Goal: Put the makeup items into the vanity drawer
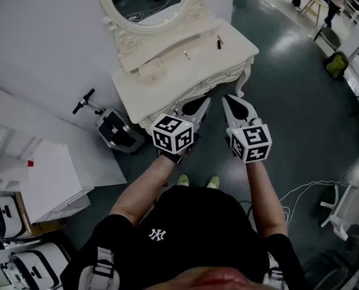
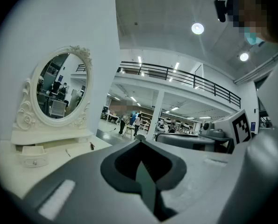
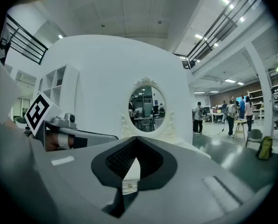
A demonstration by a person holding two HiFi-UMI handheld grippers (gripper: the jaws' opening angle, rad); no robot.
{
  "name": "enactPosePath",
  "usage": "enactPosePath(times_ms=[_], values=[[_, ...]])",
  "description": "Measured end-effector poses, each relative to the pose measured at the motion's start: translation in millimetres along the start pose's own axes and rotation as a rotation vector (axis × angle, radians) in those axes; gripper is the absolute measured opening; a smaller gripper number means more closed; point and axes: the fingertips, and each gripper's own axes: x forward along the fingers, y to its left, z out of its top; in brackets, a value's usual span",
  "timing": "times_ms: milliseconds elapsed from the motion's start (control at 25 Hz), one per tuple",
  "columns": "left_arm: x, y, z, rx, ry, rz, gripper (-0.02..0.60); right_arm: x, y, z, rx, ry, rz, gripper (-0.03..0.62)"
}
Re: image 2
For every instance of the teal face mask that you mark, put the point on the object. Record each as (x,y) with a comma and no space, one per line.
(253,38)

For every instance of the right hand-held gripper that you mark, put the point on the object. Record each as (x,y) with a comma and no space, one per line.
(223,129)

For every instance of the black head camera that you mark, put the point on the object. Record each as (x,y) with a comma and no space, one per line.
(221,9)

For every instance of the person's head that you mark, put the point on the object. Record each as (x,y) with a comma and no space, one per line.
(251,8)

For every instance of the white robot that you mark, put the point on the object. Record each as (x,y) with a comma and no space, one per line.
(168,121)
(185,125)

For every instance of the white ornate vanity mirror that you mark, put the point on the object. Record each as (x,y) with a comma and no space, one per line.
(36,127)

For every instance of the dark makeup brush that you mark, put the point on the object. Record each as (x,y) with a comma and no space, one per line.
(91,146)

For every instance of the white vanity drawer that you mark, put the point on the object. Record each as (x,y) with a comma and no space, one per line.
(33,156)

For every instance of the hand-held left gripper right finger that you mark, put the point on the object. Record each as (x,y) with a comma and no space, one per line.
(199,183)

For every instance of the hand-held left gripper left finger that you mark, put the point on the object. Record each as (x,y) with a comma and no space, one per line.
(82,183)

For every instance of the black mezzanine railing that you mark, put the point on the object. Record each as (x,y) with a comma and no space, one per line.
(194,80)

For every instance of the person's right forearm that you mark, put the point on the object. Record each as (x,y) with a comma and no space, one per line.
(265,171)

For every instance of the wooden stool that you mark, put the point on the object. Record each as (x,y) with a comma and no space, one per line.
(130,129)

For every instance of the person's white shirt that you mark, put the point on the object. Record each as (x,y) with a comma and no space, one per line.
(274,90)

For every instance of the round ceiling lamp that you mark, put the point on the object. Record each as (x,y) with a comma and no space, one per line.
(197,28)
(244,57)

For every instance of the slim makeup pencil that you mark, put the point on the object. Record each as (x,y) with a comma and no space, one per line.
(68,152)

